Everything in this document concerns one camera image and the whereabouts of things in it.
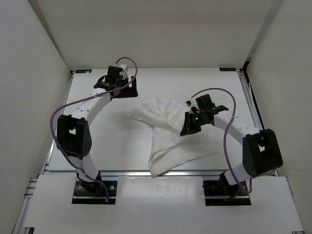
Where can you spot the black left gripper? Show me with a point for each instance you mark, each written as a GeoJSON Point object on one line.
{"type": "Point", "coordinates": [130, 92]}

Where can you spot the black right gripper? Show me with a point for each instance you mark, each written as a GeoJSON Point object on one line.
{"type": "Point", "coordinates": [188, 127]}

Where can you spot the white pleated skirt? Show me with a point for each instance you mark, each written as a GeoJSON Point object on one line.
{"type": "Point", "coordinates": [169, 149]}

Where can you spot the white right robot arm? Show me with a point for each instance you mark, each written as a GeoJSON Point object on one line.
{"type": "Point", "coordinates": [260, 150]}

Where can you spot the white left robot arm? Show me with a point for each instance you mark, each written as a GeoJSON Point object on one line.
{"type": "Point", "coordinates": [73, 130]}

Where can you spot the white front cover board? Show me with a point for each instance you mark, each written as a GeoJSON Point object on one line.
{"type": "Point", "coordinates": [165, 205]}

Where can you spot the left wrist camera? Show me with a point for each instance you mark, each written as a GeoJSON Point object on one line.
{"type": "Point", "coordinates": [124, 67]}

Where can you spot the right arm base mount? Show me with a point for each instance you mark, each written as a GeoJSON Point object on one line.
{"type": "Point", "coordinates": [220, 193]}

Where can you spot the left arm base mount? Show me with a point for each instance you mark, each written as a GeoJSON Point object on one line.
{"type": "Point", "coordinates": [94, 193]}

